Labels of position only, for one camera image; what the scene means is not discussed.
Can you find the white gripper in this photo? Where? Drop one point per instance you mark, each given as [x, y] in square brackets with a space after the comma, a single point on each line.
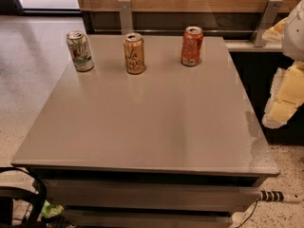
[294, 35]

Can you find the gold LaCroix can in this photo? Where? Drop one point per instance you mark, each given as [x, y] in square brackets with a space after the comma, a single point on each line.
[134, 53]

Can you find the red orange soda can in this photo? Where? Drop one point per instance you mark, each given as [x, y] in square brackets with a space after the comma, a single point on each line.
[191, 44]

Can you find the white green soda can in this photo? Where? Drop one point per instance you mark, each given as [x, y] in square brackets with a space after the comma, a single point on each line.
[79, 49]

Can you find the grey drawer cabinet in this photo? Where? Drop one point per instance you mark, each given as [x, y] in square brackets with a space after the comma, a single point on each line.
[173, 147]

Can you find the green crumpled bag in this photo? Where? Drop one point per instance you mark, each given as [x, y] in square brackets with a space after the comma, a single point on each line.
[51, 210]

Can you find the right metal bracket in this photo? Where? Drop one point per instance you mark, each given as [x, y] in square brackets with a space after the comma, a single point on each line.
[266, 20]

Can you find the metal bracket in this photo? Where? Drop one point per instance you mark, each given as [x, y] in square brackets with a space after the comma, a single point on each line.
[126, 18]
[266, 20]

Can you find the black white striped handle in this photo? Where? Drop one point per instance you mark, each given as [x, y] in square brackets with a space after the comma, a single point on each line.
[278, 196]

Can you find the left metal bracket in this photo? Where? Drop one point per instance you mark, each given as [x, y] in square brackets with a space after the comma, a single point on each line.
[126, 18]

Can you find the black chair frame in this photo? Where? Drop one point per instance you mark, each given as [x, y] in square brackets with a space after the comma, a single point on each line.
[36, 200]

